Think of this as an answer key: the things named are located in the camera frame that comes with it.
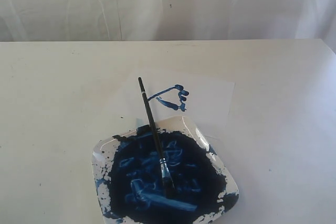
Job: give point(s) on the white plate with blue paint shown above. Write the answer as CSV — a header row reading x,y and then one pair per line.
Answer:
x,y
184,181

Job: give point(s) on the white paper sheet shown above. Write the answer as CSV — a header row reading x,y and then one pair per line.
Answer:
x,y
205,100

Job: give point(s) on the black paintbrush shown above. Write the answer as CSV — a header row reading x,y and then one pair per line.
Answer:
x,y
155,134

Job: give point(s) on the white backdrop cloth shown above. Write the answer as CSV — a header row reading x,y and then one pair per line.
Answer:
x,y
79,20

